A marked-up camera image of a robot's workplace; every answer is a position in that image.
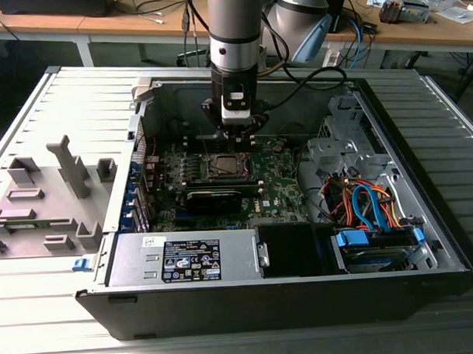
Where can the green RAM stick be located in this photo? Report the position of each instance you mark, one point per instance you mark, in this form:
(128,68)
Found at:
(26,226)

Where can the black graphics card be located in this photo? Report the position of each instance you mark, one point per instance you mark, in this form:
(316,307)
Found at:
(212,201)

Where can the clear plastic bag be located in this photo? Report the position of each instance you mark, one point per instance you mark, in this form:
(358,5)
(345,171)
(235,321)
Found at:
(454,12)

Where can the blue card retention bar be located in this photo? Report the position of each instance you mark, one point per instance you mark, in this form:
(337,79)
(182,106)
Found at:
(133,171)

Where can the black faced wrist camera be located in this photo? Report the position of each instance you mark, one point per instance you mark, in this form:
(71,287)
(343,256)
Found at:
(236,107)

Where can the silver coin cell battery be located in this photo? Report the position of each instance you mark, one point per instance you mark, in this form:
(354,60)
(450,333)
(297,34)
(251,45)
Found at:
(277,146)

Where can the black PC case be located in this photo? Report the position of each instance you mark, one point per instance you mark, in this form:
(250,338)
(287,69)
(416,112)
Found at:
(264,308)

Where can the black monitor stand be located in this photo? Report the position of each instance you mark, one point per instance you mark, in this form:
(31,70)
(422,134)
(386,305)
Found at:
(337,10)

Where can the beige case latch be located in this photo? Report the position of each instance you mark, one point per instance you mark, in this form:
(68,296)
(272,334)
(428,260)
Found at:
(142,89)

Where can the blue plastic clip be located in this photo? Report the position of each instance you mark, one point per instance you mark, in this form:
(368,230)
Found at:
(82,264)

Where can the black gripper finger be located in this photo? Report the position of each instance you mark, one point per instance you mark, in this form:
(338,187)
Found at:
(259,122)
(213,113)

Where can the metal drive cage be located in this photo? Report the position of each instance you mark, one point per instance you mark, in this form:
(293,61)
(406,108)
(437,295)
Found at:
(336,146)

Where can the office chair base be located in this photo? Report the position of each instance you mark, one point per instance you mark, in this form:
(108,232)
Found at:
(187,59)

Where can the metal locking lever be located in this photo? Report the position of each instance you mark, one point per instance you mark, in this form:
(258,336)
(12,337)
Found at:
(236,176)
(204,143)

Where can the wooden desk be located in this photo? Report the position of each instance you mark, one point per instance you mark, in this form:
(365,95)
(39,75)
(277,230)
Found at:
(99,26)

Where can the grey metal drive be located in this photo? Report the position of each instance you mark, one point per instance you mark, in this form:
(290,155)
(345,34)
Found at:
(415,11)

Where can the black box on desk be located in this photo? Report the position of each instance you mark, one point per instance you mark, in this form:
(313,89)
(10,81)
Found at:
(52,6)

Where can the CPU socket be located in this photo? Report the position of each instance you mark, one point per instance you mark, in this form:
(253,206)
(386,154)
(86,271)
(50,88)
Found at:
(211,171)

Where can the silver CPU green substrate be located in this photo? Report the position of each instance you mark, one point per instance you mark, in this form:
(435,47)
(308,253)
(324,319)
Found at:
(228,164)

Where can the grey power supply unit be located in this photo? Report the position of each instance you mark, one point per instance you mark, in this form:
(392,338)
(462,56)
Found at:
(134,262)

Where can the hard disk blue carrier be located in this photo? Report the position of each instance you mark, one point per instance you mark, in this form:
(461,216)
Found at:
(379,257)

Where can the grey parts rack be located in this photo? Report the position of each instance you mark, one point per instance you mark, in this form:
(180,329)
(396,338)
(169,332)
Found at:
(47,199)

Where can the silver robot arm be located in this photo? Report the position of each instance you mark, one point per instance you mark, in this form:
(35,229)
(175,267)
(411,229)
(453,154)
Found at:
(235,25)

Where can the green motherboard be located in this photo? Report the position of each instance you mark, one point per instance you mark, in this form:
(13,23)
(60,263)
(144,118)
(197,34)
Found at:
(275,171)

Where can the black CPU cooler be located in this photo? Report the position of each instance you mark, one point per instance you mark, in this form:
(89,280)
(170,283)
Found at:
(390,10)

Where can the RAM slot white latches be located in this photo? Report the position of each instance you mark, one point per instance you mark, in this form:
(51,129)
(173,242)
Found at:
(221,181)
(194,139)
(194,146)
(250,190)

